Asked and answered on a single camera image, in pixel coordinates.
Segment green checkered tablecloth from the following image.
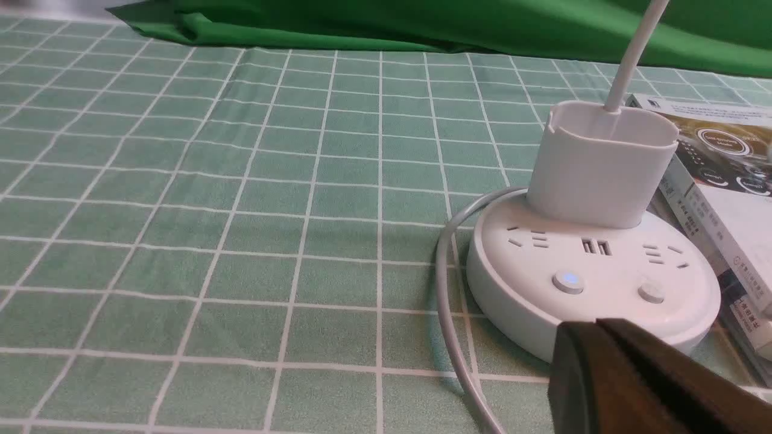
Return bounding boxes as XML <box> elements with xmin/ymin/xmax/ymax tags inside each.
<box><xmin>1</xmin><ymin>14</ymin><xmax>616</xmax><ymax>433</ymax></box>

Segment white lamp power cable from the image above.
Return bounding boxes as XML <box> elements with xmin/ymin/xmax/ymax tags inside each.
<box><xmin>435</xmin><ymin>186</ymin><xmax>527</xmax><ymax>434</ymax></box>

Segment top self-driving textbook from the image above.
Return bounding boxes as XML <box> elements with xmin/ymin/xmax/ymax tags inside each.
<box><xmin>627</xmin><ymin>93</ymin><xmax>771</xmax><ymax>318</ymax></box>

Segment white round desk lamp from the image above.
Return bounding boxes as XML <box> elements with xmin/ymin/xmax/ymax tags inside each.
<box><xmin>454</xmin><ymin>1</ymin><xmax>721</xmax><ymax>362</ymax></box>

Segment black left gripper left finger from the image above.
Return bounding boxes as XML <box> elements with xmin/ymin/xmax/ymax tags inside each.
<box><xmin>548</xmin><ymin>322</ymin><xmax>689</xmax><ymax>433</ymax></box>

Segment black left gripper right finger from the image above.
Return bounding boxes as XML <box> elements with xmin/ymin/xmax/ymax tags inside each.
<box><xmin>596</xmin><ymin>318</ymin><xmax>771</xmax><ymax>433</ymax></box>

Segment green backdrop cloth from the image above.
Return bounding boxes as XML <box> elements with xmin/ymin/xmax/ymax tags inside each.
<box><xmin>110</xmin><ymin>1</ymin><xmax>771</xmax><ymax>78</ymax></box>

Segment lower white book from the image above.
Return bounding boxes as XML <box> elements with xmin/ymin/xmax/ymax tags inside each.
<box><xmin>648</xmin><ymin>202</ymin><xmax>772</xmax><ymax>362</ymax></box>

